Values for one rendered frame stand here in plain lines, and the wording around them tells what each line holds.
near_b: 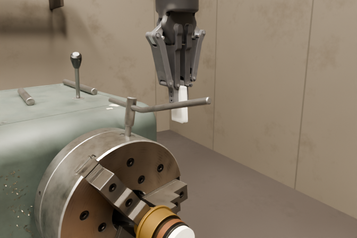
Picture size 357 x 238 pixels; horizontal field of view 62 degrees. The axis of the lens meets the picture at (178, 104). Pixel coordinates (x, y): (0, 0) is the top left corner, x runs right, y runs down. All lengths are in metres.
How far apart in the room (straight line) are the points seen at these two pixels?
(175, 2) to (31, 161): 0.45
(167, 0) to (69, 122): 0.40
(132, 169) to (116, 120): 0.19
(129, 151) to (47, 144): 0.19
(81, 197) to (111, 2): 3.61
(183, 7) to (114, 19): 3.59
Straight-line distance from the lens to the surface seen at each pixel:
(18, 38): 3.79
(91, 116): 0.79
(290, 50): 2.94
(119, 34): 4.10
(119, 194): 0.60
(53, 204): 0.64
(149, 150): 0.66
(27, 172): 0.72
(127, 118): 0.66
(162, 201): 0.67
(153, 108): 0.58
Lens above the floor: 1.45
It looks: 13 degrees down
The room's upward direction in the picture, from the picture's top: straight up
